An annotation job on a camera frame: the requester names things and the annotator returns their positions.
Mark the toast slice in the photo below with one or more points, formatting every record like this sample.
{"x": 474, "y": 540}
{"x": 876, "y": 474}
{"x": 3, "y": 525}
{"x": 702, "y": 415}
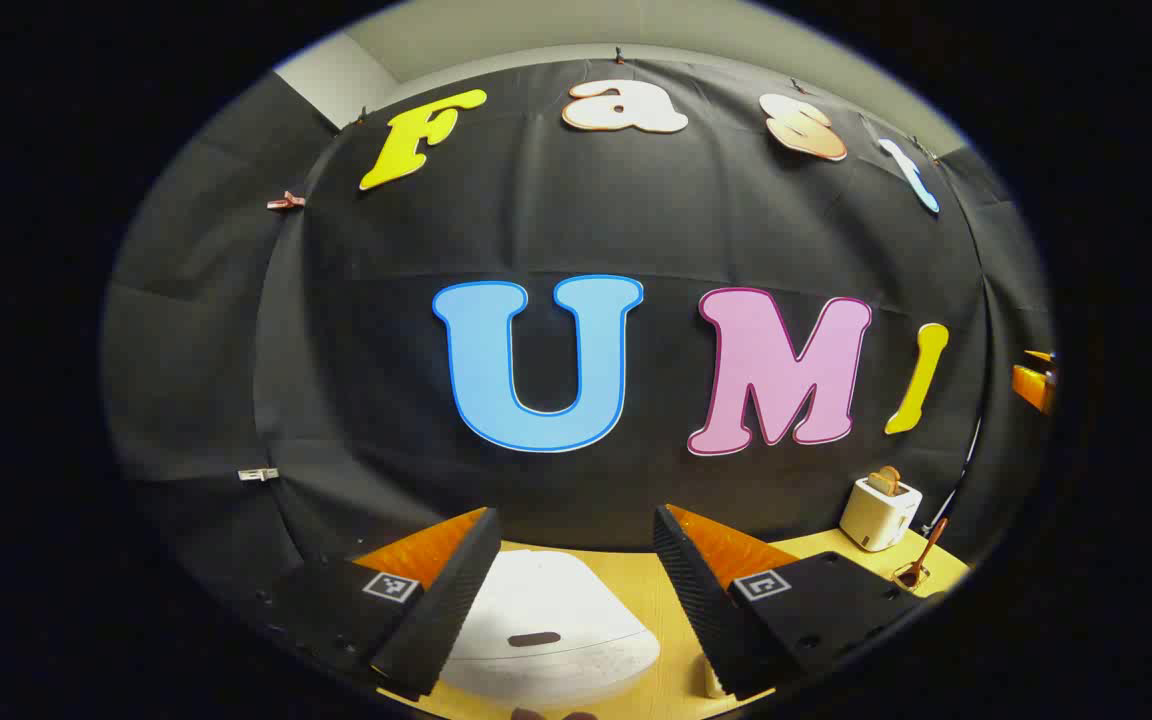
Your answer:
{"x": 886, "y": 480}

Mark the copper clip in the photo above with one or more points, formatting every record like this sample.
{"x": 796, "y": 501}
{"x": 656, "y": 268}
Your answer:
{"x": 286, "y": 202}

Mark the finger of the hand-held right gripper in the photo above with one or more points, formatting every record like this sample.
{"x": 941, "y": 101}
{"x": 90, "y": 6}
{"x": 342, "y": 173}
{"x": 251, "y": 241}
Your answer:
{"x": 1041, "y": 356}
{"x": 1036, "y": 390}

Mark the black backdrop cloth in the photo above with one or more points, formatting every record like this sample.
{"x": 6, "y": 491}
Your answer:
{"x": 536, "y": 220}

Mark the small white box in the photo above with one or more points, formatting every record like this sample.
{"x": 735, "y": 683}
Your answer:
{"x": 714, "y": 680}

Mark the white clip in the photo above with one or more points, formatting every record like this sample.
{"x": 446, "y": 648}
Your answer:
{"x": 258, "y": 474}

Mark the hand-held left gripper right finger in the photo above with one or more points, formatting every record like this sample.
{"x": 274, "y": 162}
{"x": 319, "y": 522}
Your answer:
{"x": 696, "y": 610}

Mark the white toaster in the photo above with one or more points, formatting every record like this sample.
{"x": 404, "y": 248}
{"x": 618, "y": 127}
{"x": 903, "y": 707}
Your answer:
{"x": 876, "y": 515}

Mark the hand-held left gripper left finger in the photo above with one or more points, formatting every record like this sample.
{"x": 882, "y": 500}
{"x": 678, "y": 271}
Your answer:
{"x": 446, "y": 600}

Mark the wooden spoon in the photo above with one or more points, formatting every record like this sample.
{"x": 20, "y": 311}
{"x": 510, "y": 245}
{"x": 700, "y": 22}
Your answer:
{"x": 929, "y": 548}

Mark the white rice cooker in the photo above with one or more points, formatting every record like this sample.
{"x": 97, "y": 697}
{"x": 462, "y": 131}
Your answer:
{"x": 556, "y": 600}

